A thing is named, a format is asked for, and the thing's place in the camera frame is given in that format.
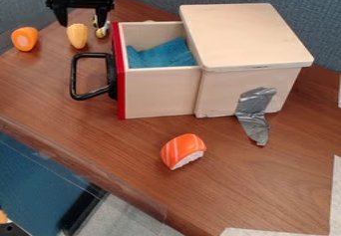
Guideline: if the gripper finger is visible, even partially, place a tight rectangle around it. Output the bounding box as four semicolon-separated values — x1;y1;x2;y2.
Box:
52;7;70;28
94;6;110;29

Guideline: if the yellow toy corn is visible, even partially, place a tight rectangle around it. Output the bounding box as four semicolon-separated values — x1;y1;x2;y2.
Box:
65;23;90;50

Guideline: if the drawer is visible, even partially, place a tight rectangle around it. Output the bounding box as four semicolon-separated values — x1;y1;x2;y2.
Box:
68;20;204;120

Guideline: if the yellow and white toy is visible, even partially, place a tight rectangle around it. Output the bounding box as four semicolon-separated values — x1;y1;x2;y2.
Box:
90;14;113;40

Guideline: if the orange toy carrot piece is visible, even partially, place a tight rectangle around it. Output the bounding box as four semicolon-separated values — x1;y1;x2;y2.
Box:
9;26;41;53

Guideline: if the blue cloth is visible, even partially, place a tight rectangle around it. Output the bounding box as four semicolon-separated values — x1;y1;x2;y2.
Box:
125;36;199;70

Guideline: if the cabinet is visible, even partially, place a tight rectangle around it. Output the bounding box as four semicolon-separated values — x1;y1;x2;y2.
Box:
178;2;316;119

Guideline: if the toy salmon sushi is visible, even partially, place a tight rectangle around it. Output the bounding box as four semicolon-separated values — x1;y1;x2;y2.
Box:
158;132;208;171

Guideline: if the grey tape strip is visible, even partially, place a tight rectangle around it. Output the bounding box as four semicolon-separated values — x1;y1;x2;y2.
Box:
234;87;279;147

